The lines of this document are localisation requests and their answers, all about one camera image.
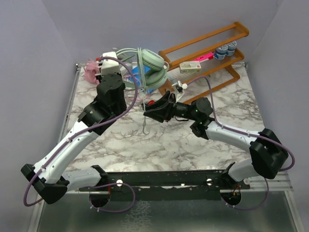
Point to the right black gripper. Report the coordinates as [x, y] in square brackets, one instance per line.
[161, 114]

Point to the mint green headphones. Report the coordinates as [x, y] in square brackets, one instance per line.
[152, 70]

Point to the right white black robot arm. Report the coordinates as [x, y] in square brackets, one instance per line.
[267, 154]

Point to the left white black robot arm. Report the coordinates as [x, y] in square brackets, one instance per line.
[49, 176]

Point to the pink grey headphones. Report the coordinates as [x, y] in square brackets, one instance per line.
[91, 68]

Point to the blue notebook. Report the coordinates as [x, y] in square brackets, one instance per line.
[137, 78]

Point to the white green red box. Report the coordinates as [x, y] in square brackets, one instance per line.
[190, 67]

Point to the wooden three-tier rack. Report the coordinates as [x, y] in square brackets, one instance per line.
[202, 50]

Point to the pink marker pen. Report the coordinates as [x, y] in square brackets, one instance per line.
[205, 57]

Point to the blue white jar left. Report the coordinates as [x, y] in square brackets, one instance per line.
[220, 52]

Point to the blue white jar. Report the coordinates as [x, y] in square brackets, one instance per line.
[220, 52]
[231, 47]

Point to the blue white jar right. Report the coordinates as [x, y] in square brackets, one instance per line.
[231, 47]

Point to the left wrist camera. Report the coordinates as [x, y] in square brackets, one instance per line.
[108, 66]

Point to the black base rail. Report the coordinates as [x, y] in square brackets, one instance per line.
[165, 185]

